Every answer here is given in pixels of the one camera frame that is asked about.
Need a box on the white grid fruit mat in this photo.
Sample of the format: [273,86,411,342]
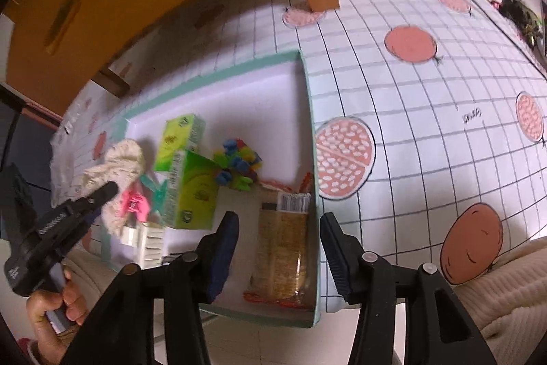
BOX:
[73,0,546,285]

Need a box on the green tissue pack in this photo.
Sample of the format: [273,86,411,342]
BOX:
[162,150,220,230]
[154,114,205,172]

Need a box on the cream knitted cloth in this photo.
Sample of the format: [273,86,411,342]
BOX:
[80,139,146,238]

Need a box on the teal hair clip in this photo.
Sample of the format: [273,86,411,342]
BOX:
[140,174,168,216]

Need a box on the pink hair clip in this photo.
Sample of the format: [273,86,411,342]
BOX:
[121,189,150,222]

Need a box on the person's left hand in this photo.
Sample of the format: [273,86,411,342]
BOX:
[25,266,89,363]

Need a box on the cracker snack packet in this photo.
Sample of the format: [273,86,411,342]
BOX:
[244,182,311,309]

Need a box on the colourful building block toy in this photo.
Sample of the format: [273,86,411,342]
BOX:
[213,139,262,192]

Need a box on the white teal shallow tray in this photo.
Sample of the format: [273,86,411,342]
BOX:
[114,51,318,328]

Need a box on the white hair clip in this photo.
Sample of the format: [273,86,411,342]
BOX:
[121,221,165,270]

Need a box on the cream knitted blanket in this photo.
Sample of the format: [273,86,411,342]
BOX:
[454,237,546,364]

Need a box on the dark toy clutter pile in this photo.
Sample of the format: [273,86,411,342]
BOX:
[491,0,546,66]

